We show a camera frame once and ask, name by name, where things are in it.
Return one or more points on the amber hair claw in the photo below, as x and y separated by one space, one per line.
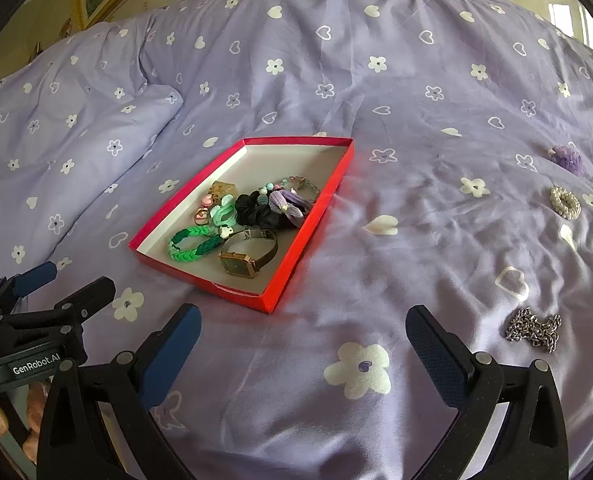
224 187

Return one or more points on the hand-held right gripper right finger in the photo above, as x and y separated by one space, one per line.
436 355

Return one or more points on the red cardboard box tray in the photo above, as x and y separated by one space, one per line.
286 157

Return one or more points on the white pearl scrunchie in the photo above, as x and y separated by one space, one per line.
556 205

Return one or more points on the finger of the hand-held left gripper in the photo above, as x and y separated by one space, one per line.
89 297
36 277

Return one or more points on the purple floral bed sheet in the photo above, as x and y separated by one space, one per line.
376 110

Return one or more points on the black scrunchie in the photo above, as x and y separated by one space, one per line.
256 215

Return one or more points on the small pink white hair clip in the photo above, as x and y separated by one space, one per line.
201 217
207 201

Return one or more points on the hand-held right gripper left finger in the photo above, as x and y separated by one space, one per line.
171 355

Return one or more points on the purple hair bow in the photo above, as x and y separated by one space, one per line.
286 205

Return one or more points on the gold wrist watch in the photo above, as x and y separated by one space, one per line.
239 264

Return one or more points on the lavender pillow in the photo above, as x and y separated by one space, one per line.
76 135

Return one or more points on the bright window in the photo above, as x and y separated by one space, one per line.
586 30

